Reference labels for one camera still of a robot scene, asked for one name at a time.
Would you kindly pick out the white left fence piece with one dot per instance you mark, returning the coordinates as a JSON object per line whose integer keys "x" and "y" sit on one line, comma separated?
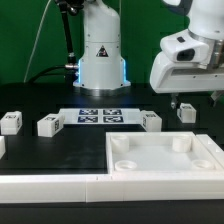
{"x": 2, "y": 146}

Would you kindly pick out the white marker tag sheet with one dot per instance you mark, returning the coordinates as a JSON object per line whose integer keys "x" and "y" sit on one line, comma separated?
{"x": 101, "y": 116}

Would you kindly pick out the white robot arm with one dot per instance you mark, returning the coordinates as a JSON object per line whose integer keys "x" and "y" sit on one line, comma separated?
{"x": 102, "y": 70}

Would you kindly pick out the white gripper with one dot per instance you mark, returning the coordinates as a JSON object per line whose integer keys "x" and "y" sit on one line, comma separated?
{"x": 189, "y": 63}

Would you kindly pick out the white front fence wall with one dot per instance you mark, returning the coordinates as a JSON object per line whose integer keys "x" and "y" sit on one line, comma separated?
{"x": 107, "y": 188}

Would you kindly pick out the white square table top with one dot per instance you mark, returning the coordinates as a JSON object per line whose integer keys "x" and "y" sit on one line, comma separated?
{"x": 158, "y": 152}

